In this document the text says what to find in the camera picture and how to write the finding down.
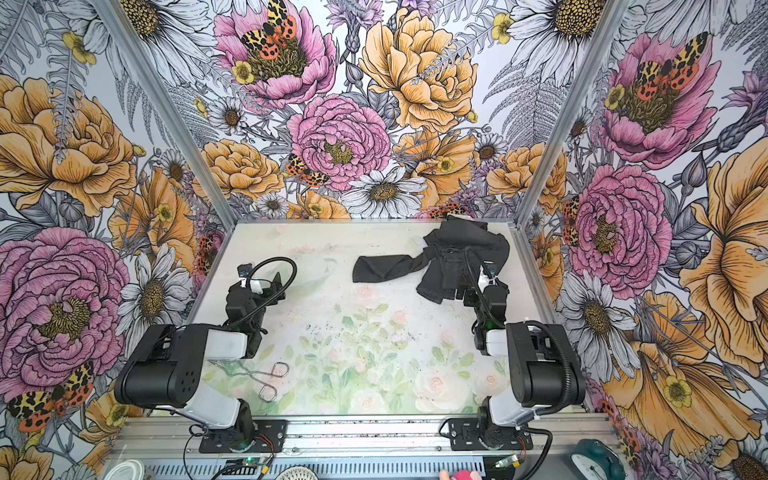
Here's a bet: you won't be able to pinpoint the left aluminium corner post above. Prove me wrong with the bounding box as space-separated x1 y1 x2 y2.
94 1 237 233

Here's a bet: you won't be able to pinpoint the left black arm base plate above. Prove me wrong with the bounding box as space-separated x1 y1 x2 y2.
198 419 288 454

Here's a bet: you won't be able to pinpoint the black cloth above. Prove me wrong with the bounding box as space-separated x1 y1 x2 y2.
352 216 510 304

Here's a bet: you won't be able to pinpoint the green circuit board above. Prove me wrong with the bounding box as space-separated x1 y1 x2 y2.
494 454 521 469

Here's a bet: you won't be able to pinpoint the pink toy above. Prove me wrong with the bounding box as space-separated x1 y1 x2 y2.
438 470 482 480

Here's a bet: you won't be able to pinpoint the aluminium corner post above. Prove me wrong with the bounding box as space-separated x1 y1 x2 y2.
516 0 630 228
94 1 237 233

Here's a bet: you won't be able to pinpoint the teal round object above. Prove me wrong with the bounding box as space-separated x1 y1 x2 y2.
569 439 626 480

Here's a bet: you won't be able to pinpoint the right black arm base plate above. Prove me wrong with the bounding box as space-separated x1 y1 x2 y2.
439 417 533 451

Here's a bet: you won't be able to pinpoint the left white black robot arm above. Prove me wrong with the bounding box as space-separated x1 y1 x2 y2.
114 256 298 452

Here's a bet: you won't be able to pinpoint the white round fan grille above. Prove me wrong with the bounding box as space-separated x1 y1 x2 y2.
275 466 318 480

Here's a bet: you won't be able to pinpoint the metal scissors forceps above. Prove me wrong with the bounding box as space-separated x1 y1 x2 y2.
232 361 290 403

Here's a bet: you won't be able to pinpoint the aluminium front rail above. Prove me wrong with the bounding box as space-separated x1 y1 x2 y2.
108 411 619 461

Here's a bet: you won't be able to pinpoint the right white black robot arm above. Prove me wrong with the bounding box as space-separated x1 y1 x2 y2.
448 263 586 451

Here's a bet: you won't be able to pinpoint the right aluminium corner post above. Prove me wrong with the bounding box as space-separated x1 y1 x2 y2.
516 0 630 228

